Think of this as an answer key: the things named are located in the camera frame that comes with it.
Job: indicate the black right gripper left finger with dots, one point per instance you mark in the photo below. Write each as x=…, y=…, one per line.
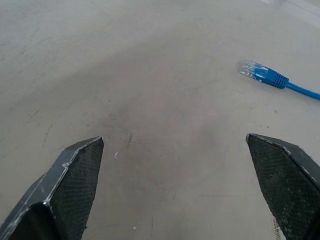
x=67, y=190

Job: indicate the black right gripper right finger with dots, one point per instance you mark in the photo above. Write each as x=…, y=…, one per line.
x=287, y=180

